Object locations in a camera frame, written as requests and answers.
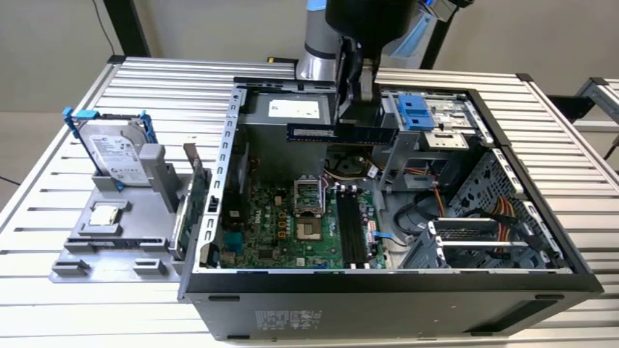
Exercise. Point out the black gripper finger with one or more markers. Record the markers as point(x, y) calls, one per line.
point(369, 116)
point(349, 72)

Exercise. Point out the blue RAM stick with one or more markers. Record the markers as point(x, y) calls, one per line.
point(309, 133)

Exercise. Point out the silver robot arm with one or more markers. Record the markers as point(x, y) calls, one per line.
point(313, 54)

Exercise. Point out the black RAM slot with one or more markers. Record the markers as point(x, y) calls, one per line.
point(362, 228)
point(344, 228)
point(349, 228)
point(356, 228)

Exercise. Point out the blue drive latch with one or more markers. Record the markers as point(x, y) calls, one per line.
point(413, 112)

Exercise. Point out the yellow black plug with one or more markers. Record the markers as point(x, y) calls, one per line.
point(280, 60)

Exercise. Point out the silver optical drive cage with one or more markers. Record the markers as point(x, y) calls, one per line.
point(440, 141)

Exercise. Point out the grey power supply unit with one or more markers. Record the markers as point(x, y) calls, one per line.
point(285, 156)

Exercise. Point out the black case fan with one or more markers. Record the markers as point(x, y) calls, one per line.
point(238, 181)

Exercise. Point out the CPU socket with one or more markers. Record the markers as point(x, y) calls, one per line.
point(309, 229)

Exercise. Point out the silver disk bay cage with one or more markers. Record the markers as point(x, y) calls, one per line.
point(464, 226)

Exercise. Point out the green motherboard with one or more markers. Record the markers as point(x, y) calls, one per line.
point(313, 253)

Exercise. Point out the green graphics card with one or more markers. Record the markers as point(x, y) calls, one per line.
point(194, 203)

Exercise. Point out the blue board connector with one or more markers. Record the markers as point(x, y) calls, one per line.
point(232, 242)

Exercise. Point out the metal slat side table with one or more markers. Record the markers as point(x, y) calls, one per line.
point(598, 90)

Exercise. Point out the hard disk in blue carrier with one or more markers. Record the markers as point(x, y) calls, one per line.
point(120, 159)

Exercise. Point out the black PC case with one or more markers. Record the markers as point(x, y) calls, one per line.
point(337, 308)

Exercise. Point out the grey parts rack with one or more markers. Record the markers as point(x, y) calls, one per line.
point(140, 224)

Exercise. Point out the silver CPU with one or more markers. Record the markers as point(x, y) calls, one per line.
point(105, 214)

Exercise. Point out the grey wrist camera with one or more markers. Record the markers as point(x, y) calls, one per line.
point(441, 9)

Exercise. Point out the black frame post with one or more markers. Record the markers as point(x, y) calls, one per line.
point(434, 54)
point(132, 29)

